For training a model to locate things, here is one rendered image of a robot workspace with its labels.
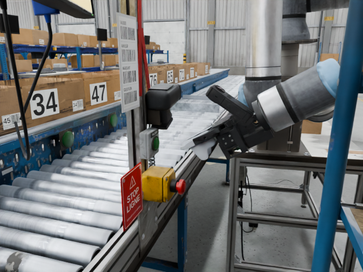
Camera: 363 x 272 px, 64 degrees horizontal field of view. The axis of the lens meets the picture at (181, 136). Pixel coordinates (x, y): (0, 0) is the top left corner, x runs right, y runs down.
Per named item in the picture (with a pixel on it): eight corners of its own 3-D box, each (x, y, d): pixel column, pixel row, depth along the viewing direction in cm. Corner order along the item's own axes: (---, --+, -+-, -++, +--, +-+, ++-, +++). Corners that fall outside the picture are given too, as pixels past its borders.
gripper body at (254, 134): (224, 162, 65) (275, 139, 60) (205, 128, 64) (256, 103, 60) (228, 150, 72) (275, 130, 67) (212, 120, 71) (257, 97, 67)
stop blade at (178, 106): (219, 116, 218) (219, 104, 216) (161, 113, 231) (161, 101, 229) (219, 116, 219) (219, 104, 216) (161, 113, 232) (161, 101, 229)
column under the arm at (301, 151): (300, 141, 145) (308, 73, 136) (311, 158, 121) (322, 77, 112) (247, 137, 150) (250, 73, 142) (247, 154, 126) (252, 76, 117)
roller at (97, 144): (187, 163, 129) (187, 153, 128) (86, 152, 144) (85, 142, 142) (190, 160, 134) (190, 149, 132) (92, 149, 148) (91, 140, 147)
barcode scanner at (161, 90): (183, 116, 84) (182, 80, 80) (170, 131, 73) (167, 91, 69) (162, 115, 86) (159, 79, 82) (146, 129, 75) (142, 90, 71)
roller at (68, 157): (173, 181, 111) (173, 169, 110) (59, 166, 126) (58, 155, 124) (177, 176, 116) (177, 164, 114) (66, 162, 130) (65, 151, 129)
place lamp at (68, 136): (65, 149, 124) (64, 133, 122) (62, 149, 125) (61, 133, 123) (75, 144, 131) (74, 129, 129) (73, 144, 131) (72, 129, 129)
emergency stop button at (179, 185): (182, 197, 73) (182, 183, 72) (166, 195, 74) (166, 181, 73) (187, 191, 77) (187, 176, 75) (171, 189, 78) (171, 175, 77)
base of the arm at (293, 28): (306, 41, 129) (307, 17, 127) (313, 39, 112) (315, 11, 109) (262, 43, 134) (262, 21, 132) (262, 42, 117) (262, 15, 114)
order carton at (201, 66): (204, 75, 402) (204, 63, 397) (183, 75, 410) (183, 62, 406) (210, 74, 438) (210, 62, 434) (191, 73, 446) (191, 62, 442)
